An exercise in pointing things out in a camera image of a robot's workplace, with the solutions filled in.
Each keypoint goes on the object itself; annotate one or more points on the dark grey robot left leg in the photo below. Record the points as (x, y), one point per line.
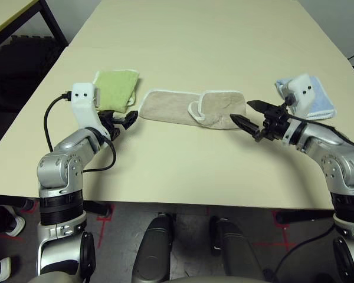
(152, 250)

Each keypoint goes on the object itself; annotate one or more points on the dark grey robot right leg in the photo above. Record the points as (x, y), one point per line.
(236, 250)

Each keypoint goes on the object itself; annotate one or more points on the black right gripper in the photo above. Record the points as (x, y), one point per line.
(275, 123)

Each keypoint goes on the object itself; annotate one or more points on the dark grey robot leg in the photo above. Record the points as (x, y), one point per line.
(236, 250)
(152, 250)

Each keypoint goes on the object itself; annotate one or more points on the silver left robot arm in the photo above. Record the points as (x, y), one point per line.
(65, 165)

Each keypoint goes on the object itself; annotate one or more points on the side table with black frame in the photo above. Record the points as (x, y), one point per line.
(6, 17)

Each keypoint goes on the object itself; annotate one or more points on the folded light blue towel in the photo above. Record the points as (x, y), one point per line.
(323, 100)

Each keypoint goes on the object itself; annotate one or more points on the black foam floor mat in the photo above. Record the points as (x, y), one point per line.
(20, 67)

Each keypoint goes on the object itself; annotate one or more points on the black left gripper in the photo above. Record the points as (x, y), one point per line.
(112, 123)

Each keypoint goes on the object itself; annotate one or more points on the beige towel with white trim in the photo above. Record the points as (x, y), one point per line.
(171, 106)

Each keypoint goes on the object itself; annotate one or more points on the folded green towel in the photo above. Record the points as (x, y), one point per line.
(118, 85)

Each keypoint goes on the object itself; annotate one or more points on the white bystander shoe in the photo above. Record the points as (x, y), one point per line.
(1, 269)
(16, 224)

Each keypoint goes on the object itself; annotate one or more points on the black table foot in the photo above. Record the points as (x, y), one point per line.
(306, 216)
(98, 208)

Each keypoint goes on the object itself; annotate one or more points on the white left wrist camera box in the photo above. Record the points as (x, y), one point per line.
(82, 97)

